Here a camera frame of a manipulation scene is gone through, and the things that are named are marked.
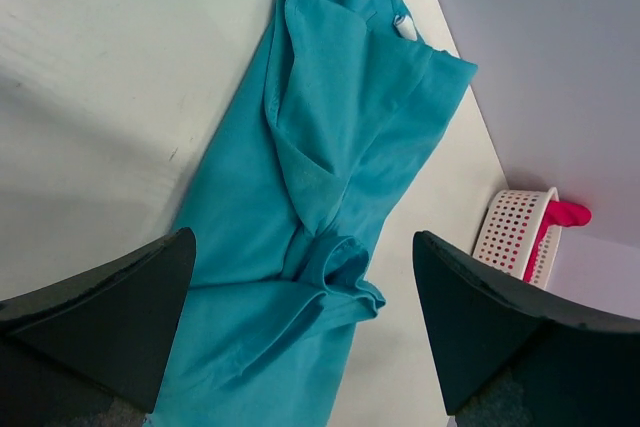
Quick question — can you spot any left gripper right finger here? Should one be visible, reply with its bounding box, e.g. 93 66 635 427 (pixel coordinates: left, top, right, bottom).
412 231 639 426

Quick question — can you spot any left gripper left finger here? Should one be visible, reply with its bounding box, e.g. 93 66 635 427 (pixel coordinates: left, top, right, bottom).
1 228 196 426

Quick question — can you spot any teal t-shirt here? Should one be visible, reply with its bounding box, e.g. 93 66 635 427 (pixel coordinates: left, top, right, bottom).
147 0 476 426

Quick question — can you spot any white plastic basket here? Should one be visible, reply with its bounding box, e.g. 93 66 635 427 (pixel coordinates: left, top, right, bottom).
472 187 559 282

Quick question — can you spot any red t-shirt in basket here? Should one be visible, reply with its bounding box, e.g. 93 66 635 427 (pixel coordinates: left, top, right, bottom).
523 200 592 289

